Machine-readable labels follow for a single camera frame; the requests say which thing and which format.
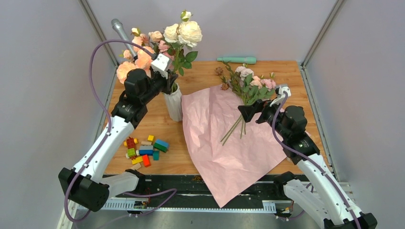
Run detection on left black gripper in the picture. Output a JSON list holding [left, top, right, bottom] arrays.
[[140, 65, 178, 104]]

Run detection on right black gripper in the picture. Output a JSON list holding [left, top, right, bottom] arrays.
[[237, 97, 288, 139]]

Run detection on purple flower bouquet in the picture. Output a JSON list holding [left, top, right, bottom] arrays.
[[214, 62, 277, 146]]

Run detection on pink wrapping paper sheet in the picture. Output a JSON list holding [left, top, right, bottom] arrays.
[[181, 85, 286, 208]]

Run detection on white rose flower stem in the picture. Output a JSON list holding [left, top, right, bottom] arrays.
[[161, 10, 203, 76]]

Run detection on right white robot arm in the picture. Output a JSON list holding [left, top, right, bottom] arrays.
[[238, 100, 377, 229]]

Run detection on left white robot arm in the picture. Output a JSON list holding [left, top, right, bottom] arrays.
[[58, 69, 178, 212]]

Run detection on white ribbed vase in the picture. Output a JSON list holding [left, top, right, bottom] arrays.
[[163, 83, 182, 122]]

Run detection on peach pink rose bunch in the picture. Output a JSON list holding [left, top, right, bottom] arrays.
[[117, 28, 174, 84]]

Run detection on mint green microphone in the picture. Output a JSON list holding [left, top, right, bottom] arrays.
[[216, 57, 256, 64]]

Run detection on small yellow cube block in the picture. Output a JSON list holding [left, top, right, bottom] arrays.
[[147, 135, 155, 142]]

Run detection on green blue wooden block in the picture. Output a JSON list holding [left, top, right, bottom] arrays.
[[153, 139, 169, 153]]

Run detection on red yellow toy brick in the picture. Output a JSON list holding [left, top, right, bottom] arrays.
[[124, 137, 138, 149]]

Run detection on teal wooden block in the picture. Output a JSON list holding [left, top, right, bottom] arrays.
[[152, 151, 160, 161]]

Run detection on green toy brick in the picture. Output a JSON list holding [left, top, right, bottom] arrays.
[[126, 148, 137, 159]]

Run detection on silver microphone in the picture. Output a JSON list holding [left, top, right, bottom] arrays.
[[111, 19, 137, 60]]

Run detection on yellow wooden block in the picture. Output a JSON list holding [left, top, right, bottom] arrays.
[[131, 156, 143, 165]]

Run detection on red orange wooden block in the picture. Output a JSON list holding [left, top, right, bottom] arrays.
[[142, 155, 151, 167]]

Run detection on beige wooden block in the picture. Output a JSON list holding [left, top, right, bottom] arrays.
[[130, 163, 142, 170]]

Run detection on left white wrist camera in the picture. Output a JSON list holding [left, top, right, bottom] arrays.
[[151, 53, 172, 79]]

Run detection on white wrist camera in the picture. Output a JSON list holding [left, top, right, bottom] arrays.
[[270, 84, 291, 106], [151, 53, 172, 79]]

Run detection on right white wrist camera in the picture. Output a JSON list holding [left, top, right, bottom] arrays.
[[270, 84, 291, 106]]

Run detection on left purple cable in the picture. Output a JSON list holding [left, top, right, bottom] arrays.
[[64, 39, 157, 223]]

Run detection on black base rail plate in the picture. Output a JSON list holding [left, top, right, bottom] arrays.
[[114, 175, 302, 213]]

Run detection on white slotted cable duct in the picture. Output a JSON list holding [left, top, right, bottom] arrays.
[[101, 199, 277, 214]]

